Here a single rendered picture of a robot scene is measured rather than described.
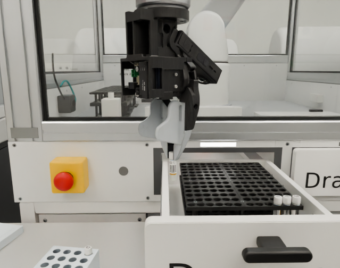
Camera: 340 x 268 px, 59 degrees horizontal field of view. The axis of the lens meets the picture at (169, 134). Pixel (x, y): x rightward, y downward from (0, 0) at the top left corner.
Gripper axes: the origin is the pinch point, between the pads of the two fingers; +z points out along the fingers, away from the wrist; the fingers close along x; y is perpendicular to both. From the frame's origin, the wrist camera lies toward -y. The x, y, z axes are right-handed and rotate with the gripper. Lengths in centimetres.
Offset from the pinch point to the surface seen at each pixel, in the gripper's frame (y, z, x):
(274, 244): 1.2, 7.1, 18.4
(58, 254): 15.1, 18.0, -12.7
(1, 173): 7, 31, -108
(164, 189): -1.8, 8.5, -5.2
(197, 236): 6.6, 7.1, 11.6
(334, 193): -40.8, 15.6, 8.3
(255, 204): -7.8, 8.1, 9.5
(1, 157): 6, 24, -109
